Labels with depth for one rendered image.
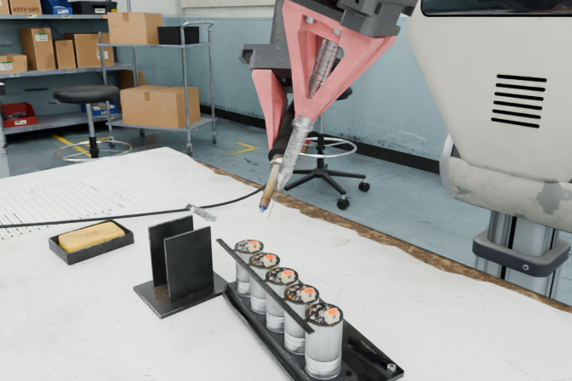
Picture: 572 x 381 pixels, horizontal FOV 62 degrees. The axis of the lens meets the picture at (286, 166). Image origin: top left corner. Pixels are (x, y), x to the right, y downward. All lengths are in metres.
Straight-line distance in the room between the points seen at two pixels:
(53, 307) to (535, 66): 0.57
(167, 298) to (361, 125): 3.26
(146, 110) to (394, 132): 1.85
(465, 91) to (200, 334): 0.46
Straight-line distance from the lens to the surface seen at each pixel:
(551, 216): 0.69
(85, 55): 4.61
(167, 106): 3.70
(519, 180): 0.68
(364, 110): 3.61
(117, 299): 0.48
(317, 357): 0.33
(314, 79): 0.34
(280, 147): 0.45
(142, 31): 3.76
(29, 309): 0.50
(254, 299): 0.40
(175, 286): 0.45
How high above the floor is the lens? 1.00
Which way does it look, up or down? 17 degrees down
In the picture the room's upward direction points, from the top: straight up
